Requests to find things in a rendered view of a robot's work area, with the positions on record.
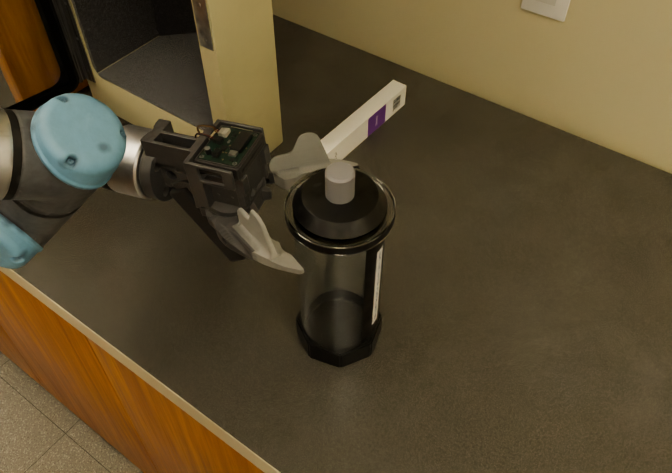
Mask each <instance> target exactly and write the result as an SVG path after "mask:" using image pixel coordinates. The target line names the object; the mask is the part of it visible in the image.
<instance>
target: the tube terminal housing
mask: <svg viewBox="0 0 672 473"><path fill-rule="evenodd" d="M205 1H206V7H207V13H208V20H209V26H210V32H211V38H212V44H213V50H214V51H212V50H209V49H207V48H205V47H203V46H200V41H199V36H198V41H199V46H200V52H201V58H202V63H203V69H204V74H205V80H206V85H207V91H208V97H209V102H210V108H211V113H212V119H213V124H214V123H215V121H216V120H217V119H221V120H226V121H231V122H236V123H241V124H246V125H251V126H256V127H261V128H263V130H264V135H265V141H266V144H268V145H269V151H270V152H272V151H273V150H274V149H275V148H276V147H278V146H279V145H280V144H281V143H282V142H283V137H282V124H281V112H280V99H279V87H278V74H277V62H276V49H275V37H274V24H273V12H272V0H205ZM191 2H192V0H191ZM69 3H70V6H71V9H72V12H73V15H74V18H75V21H76V24H77V27H78V30H79V33H80V36H81V39H82V42H83V45H84V48H85V51H86V54H87V57H88V60H89V63H90V66H91V69H92V72H93V75H94V78H95V81H96V83H94V82H92V81H90V80H88V79H87V81H88V84H89V87H90V90H91V93H92V96H93V98H95V99H97V100H99V101H101V102H102V103H104V104H105V105H107V106H108V107H109V108H110V109H111V110H112V111H113V112H114V113H115V114H116V115H117V116H118V117H120V118H122V119H124V120H126V121H128V122H129V123H131V124H133V125H137V126H141V127H146V128H151V129H153V126H154V125H155V123H156V122H157V121H158V119H163V120H168V121H171V124H172V127H173V131H174V132H176V133H180V134H185V135H190V136H195V134H196V133H198V131H197V127H195V126H193V125H191V124H189V123H187V122H185V121H183V120H181V119H179V118H178V117H176V116H174V115H172V114H170V113H168V112H166V111H164V110H162V109H160V108H158V107H156V106H154V105H153V104H151V103H149V102H147V101H145V100H143V99H141V98H139V97H137V96H135V95H133V94H131V93H129V92H128V91H126V90H124V89H122V88H120V87H118V86H116V85H114V84H112V83H110V82H108V81H106V80H104V79H103V78H101V77H100V76H99V75H98V73H99V72H98V73H97V72H96V71H95V69H94V67H93V65H92V62H91V59H90V56H89V53H88V50H87V47H86V44H85V41H84V38H83V35H82V32H81V29H80V26H79V23H78V20H77V17H76V13H75V10H74V7H73V4H72V1H71V0H69ZM192 7H193V2H192Z"/></svg>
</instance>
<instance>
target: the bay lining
mask: <svg viewBox="0 0 672 473"><path fill-rule="evenodd" d="M71 1H72V4H73V7H74V10H75V13H76V17H77V20H78V23H79V26H80V29H81V32H82V35H83V38H84V41H85V44H86V47H87V50H88V53H89V56H90V59H91V62H92V65H93V67H94V69H95V71H96V72H97V73H98V72H100V71H102V70H103V69H105V68H106V67H108V66H110V65H111V64H113V63H115V62H116V61H118V60H120V59H121V58H123V57H125V56H126V55H128V54H130V53H131V52H133V51H134V50H136V49H138V48H139V47H141V46H143V45H144V44H146V43H148V42H149V41H151V40H153V39H154V38H156V37H158V36H163V35H175V34H186V33H197V30H196V24H195V19H194V13H193V7H192V2H191V0H71Z"/></svg>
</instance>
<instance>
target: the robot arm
mask: <svg viewBox="0 0 672 473"><path fill-rule="evenodd" d="M201 126H205V127H211V128H206V129H205V130H204V131H203V133H200V131H199V128H198V127H201ZM231 126H232V127H231ZM235 127H237V128H235ZM239 128H242V129H239ZM217 129H218V130H217ZM244 129H247V130H244ZM249 130H252V131H249ZM197 131H198V133H196V134H195V136H190V135H185V134H180V133H176V132H174V131H173V127H172V124H171V121H168V120H163V119H158V121H157V122H156V123H155V125H154V126H153V129H151V128H146V127H141V126H137V125H132V124H128V123H123V122H120V120H119V118H118V117H117V116H116V114H115V113H114V112H113V111H112V110H111V109H110V108H109V107H108V106H107V105H105V104H104V103H102V102H101V101H99V100H97V99H95V98H93V97H91V96H88V95H84V94H78V93H66V94H62V95H59V96H56V97H54V98H52V99H50V100H49V101H47V102H46V103H45V104H43V105H42V106H40V107H39V108H38V109H37V110H36V111H26V110H13V109H6V108H0V267H3V268H8V269H17V268H20V267H23V266H24V265H25V264H26V263H28V262H29V261H30V260H31V259H32V258H33V257H34V256H35V255H36V254H37V253H38V252H41V251H42V250H43V246H44V245H45V244H46V243H47V242H48V241H49V240H50V239H51V238H52V237H53V236H54V235H55V234H56V232H57V231H58V230H59V229H60V228H61V227H62V226H63V225H64V224H65V223H66V222H67V221H68V220H69V219H70V218H71V217H72V216H73V215H74V214H75V213H76V212H77V211H78V210H79V209H80V207H81V206H82V205H83V204H84V203H85V201H86V200H87V199H88V198H89V197H90V196H91V195H92V194H93V193H94V192H95V191H96V190H97V189H98V188H103V189H107V190H112V191H115V192H118V193H122V194H126V195H130V196H134V197H138V198H142V199H156V200H160V201H168V200H171V199H172V198H173V199H174V200H175V201H176V202H177V203H178V204H179V205H180V206H181V207H182V209H183V210H184V211H185V212H186V213H187V214H188V215H189V216H190V217H191V218H192V220H193V221H194V222H195V223H196V224H197V225H198V226H199V227H200V228H201V229H202V231H203V232H204V233H205V234H206V235H207V236H208V237H209V238H210V239H211V240H212V242H213V243H214V244H215V245H216V246H217V247H218V248H219V249H220V250H221V251H222V253H223V254H224V255H225V256H226V257H227V258H228V259H229V260H230V261H232V262H234V261H240V260H244V259H246V258H248V259H250V260H255V261H257V262H259V263H261V264H264V265H266V266H269V267H272V268H275V269H278V270H282V271H286V272H291V273H295V274H303V273H304V272H306V270H305V267H304V266H303V265H302V264H301V263H300V262H299V261H298V260H297V258H296V257H295V256H294V255H293V254H292V255H291V254H289V253H287V252H285V251H284V250H283V249H282V248H281V246H280V243H279V242H278V241H275V240H273V239H271V238H270V236H269V233H268V231H267V229H266V226H265V224H264V222H263V221H262V219H261V217H260V216H259V212H258V211H259V209H260V208H261V206H262V205H263V203H264V202H265V200H270V199H271V198H272V193H271V189H270V188H269V187H267V186H266V184H273V183H274V182H275V184H276V185H278V186H280V187H281V188H283V189H284V190H290V188H291V187H292V186H293V184H294V183H295V182H296V181H298V180H299V179H300V178H302V177H303V176H305V175H306V174H308V173H311V172H313V171H316V170H319V169H322V168H327V167H328V166H329V165H330V164H333V163H336V162H344V163H348V164H350V165H351V166H352V167H353V168H357V169H359V165H358V163H354V162H350V161H346V160H340V159H329V158H328V155H327V153H326V151H325V149H324V147H323V145H322V143H321V140H320V138H319V137H318V135H317V134H315V133H311V132H308V133H304V134H301V135H300V136H299V137H298V139H297V141H296V143H295V146H294V148H293V150H292V151H291V152H289V153H286V154H281V155H277V156H275V157H273V158H272V159H271V156H270V151H269V145H268V144H266V141H265V135H264V130H263V128H261V127H256V126H251V125H246V124H241V123H236V122H231V121H226V120H221V119H217V120H216V121H215V123H214V124H213V125H209V124H200V125H198V126H197ZM214 131H215V134H214V135H213V136H212V137H211V134H212V133H213V132H214ZM197 135H199V137H197ZM209 139H210V140H209ZM274 180H275V181H274Z"/></svg>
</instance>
